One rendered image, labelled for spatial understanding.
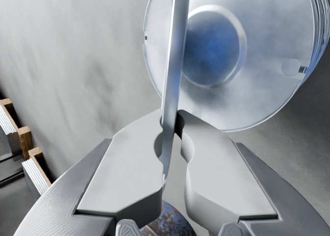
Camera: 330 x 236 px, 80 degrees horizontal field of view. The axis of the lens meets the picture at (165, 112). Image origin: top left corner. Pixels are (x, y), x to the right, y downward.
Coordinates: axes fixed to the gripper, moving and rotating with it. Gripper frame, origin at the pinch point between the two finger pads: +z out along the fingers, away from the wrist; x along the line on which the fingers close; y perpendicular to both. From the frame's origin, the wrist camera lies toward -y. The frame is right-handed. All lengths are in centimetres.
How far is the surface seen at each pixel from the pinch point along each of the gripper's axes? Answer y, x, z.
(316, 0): -7.7, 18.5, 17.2
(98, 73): 26, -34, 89
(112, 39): 7, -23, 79
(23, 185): 254, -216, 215
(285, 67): 0.2, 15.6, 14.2
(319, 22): -5.3, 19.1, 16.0
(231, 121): 10.7, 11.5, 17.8
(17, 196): 260, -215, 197
